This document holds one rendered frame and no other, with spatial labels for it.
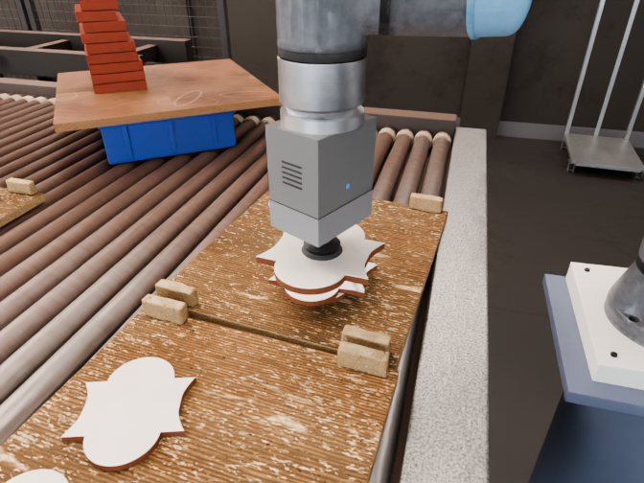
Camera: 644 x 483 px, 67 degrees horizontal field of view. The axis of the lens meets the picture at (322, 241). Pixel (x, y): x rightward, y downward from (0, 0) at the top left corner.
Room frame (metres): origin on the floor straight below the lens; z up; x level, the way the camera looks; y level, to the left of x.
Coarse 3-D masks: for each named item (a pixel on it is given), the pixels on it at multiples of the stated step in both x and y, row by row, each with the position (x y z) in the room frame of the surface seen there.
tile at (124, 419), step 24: (144, 360) 0.41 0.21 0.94; (96, 384) 0.37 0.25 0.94; (120, 384) 0.37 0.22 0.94; (144, 384) 0.37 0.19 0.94; (168, 384) 0.37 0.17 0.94; (192, 384) 0.37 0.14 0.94; (96, 408) 0.34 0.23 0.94; (120, 408) 0.34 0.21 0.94; (144, 408) 0.34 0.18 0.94; (168, 408) 0.34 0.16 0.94; (72, 432) 0.31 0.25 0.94; (96, 432) 0.31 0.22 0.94; (120, 432) 0.31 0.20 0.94; (144, 432) 0.31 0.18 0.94; (168, 432) 0.31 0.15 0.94; (96, 456) 0.28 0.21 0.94; (120, 456) 0.28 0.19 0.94; (144, 456) 0.28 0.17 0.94
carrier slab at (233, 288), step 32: (256, 224) 0.74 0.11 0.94; (384, 224) 0.74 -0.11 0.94; (416, 224) 0.74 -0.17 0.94; (224, 256) 0.64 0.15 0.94; (384, 256) 0.64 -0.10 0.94; (416, 256) 0.64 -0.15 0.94; (224, 288) 0.55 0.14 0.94; (256, 288) 0.55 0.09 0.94; (384, 288) 0.55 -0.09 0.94; (416, 288) 0.55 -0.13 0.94; (224, 320) 0.49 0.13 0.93; (256, 320) 0.48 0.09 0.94; (288, 320) 0.48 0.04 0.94; (320, 320) 0.48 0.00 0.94; (352, 320) 0.48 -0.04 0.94; (384, 320) 0.48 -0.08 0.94
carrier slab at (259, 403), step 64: (192, 320) 0.48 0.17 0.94; (64, 384) 0.38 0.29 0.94; (256, 384) 0.38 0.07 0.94; (320, 384) 0.38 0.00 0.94; (384, 384) 0.38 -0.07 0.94; (0, 448) 0.30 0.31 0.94; (64, 448) 0.30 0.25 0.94; (192, 448) 0.30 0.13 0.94; (256, 448) 0.30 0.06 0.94; (320, 448) 0.30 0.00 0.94
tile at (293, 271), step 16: (288, 240) 0.45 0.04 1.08; (352, 240) 0.45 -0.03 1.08; (368, 240) 0.45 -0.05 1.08; (256, 256) 0.42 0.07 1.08; (272, 256) 0.42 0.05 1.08; (288, 256) 0.42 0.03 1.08; (304, 256) 0.42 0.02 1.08; (352, 256) 0.42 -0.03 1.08; (368, 256) 0.42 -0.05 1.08; (288, 272) 0.39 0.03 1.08; (304, 272) 0.39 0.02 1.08; (320, 272) 0.39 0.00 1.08; (336, 272) 0.39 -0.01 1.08; (352, 272) 0.39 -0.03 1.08; (288, 288) 0.37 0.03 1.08; (304, 288) 0.36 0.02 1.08; (320, 288) 0.36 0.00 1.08
